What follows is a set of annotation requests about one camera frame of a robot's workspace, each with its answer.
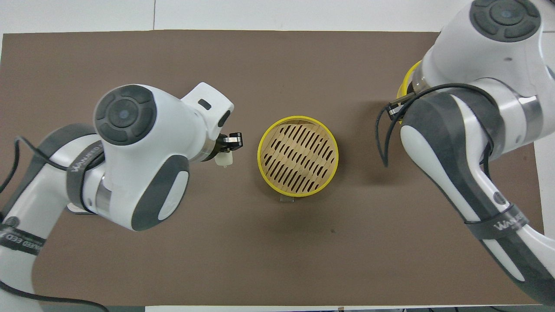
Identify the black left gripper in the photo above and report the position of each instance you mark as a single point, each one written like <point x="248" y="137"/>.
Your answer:
<point x="222" y="144"/>

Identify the cream steamed bun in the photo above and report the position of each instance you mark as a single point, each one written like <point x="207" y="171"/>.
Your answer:
<point x="224" y="159"/>

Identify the yellow-rimmed bamboo steamer basket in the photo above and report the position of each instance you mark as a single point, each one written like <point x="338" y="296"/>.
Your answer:
<point x="405" y="84"/>
<point x="299" y="156"/>

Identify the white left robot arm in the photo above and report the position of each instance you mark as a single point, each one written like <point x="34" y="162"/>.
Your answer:
<point x="143" y="143"/>

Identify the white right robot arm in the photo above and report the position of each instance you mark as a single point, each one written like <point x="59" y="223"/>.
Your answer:
<point x="477" y="43"/>

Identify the small clear tape tab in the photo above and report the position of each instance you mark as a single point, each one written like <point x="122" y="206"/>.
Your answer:
<point x="287" y="199"/>

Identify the brown table mat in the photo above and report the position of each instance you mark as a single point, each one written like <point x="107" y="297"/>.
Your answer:
<point x="260" y="251"/>

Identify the grey white cutting board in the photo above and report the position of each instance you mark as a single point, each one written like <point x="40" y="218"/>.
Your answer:
<point x="78" y="209"/>

